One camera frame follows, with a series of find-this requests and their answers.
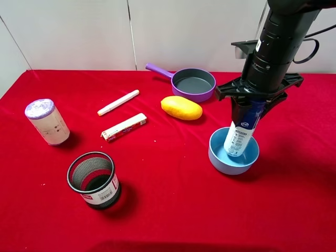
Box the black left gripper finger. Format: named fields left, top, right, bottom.
left=256, top=92, right=287, bottom=125

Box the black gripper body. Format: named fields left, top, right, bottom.
left=215, top=73, right=304, bottom=101

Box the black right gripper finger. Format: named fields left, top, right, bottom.
left=230, top=97, right=252, bottom=125

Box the blue and white bottle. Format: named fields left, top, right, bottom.
left=224, top=100, right=257, bottom=157

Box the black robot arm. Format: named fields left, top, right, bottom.
left=215, top=1, right=335, bottom=126

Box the purple toy frying pan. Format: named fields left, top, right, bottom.
left=146, top=64, right=216, bottom=103

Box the yellow mango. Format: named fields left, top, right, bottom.
left=161, top=96, right=203, bottom=121

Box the light blue bowl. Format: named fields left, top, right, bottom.
left=208, top=127, right=260, bottom=175

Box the red and white small box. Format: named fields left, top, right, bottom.
left=101, top=113, right=147, bottom=142

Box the white marker pen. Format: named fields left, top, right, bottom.
left=97, top=90, right=140, bottom=116

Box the red tablecloth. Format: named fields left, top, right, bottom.
left=1, top=70, right=335, bottom=251

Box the black mesh pen holder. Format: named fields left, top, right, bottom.
left=67, top=151, right=122, bottom=209

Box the purple garbage bag roll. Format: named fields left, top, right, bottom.
left=25, top=99, right=70, bottom=145

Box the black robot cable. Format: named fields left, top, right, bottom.
left=292, top=24, right=336, bottom=64

